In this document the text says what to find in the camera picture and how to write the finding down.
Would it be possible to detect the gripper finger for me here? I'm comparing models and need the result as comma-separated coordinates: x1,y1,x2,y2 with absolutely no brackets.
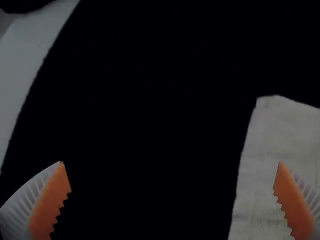
272,161,320,240
0,161,73,240

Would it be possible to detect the pale towel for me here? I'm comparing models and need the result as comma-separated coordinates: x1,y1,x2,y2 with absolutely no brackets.
227,94,320,240

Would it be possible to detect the black mat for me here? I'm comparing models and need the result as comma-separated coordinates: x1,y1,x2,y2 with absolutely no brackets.
0,0,320,240

